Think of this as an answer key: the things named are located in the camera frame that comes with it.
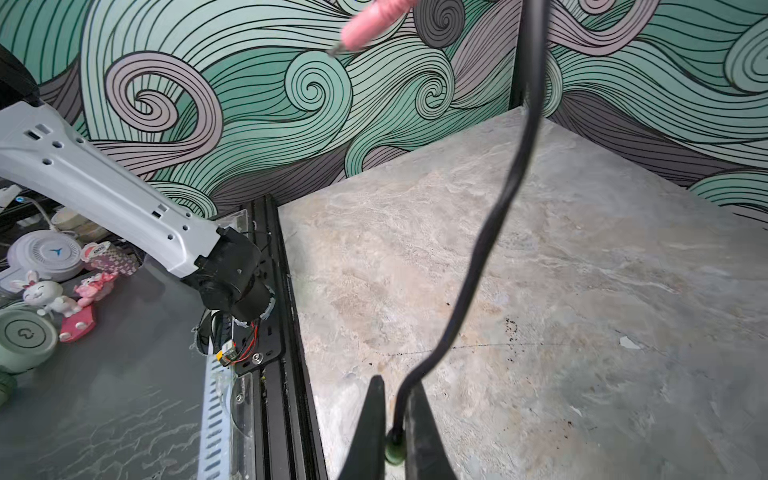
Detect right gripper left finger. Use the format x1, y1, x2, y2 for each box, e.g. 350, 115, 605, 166
338, 375, 386, 480

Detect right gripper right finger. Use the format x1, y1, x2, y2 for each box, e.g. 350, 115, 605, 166
404, 383, 457, 480

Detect red headphone cable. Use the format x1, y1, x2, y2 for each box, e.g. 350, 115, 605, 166
328, 0, 552, 466

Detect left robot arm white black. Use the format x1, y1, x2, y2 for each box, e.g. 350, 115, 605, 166
1, 49, 275, 323

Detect pink patterned toy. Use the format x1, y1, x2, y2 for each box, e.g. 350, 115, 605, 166
80, 241, 139, 276

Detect white bunny toy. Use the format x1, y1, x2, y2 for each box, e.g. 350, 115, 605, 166
11, 270, 82, 318

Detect pale green round device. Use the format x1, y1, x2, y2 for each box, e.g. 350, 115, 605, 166
1, 303, 59, 374

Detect white round device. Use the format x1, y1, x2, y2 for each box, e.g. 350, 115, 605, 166
1, 230, 84, 281

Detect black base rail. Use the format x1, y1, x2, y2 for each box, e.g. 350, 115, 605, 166
230, 196, 328, 479

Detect white slotted cable duct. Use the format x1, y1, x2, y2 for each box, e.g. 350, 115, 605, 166
197, 356, 233, 480

